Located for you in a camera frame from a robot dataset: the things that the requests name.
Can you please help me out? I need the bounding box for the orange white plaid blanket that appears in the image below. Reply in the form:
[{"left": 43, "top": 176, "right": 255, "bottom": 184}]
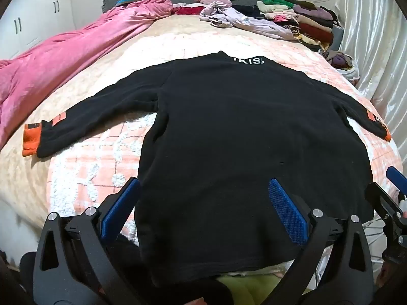
[{"left": 46, "top": 33, "right": 404, "bottom": 261}]

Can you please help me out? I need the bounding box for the pink duvet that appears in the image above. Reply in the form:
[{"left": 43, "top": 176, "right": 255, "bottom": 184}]
[{"left": 0, "top": 0, "right": 174, "bottom": 148}]

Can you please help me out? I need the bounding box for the crumpled lavender garment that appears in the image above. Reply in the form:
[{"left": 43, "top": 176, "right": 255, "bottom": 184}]
[{"left": 200, "top": 2, "right": 298, "bottom": 40}]

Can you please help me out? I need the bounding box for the red cloth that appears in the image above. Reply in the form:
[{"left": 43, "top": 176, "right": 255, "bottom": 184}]
[{"left": 173, "top": 3, "right": 207, "bottom": 16}]

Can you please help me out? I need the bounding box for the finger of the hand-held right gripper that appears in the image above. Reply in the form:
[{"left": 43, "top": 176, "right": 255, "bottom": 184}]
[
  {"left": 365, "top": 182, "right": 406, "bottom": 226},
  {"left": 386, "top": 166, "right": 407, "bottom": 196}
]

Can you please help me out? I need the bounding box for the pile of folded clothes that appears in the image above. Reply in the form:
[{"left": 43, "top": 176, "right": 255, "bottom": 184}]
[{"left": 251, "top": 0, "right": 342, "bottom": 51}]

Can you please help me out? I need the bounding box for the white satin curtain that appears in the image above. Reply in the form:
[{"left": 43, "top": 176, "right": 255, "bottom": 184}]
[{"left": 334, "top": 0, "right": 407, "bottom": 140}]

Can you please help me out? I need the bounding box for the beige bed blanket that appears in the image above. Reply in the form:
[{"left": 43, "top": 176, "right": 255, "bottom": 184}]
[{"left": 0, "top": 14, "right": 318, "bottom": 229}]

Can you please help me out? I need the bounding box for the white wardrobe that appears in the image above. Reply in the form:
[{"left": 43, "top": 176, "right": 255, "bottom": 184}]
[{"left": 0, "top": 0, "right": 78, "bottom": 61}]

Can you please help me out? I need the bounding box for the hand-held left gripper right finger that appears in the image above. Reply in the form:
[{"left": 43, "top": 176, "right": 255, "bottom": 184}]
[{"left": 268, "top": 178, "right": 374, "bottom": 305}]

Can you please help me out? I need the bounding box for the black sweater with orange cuffs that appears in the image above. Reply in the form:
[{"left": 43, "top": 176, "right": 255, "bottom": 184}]
[{"left": 22, "top": 50, "right": 391, "bottom": 288}]

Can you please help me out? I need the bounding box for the small heap of purple clothes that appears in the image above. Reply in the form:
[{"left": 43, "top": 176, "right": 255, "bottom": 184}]
[{"left": 321, "top": 51, "right": 360, "bottom": 80}]

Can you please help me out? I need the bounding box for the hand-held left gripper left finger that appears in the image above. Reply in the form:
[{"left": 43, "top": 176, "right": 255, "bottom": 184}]
[{"left": 33, "top": 178, "right": 150, "bottom": 305}]

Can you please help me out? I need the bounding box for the person's yellow-green garment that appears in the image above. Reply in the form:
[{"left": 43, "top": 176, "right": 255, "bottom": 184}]
[{"left": 216, "top": 271, "right": 287, "bottom": 305}]

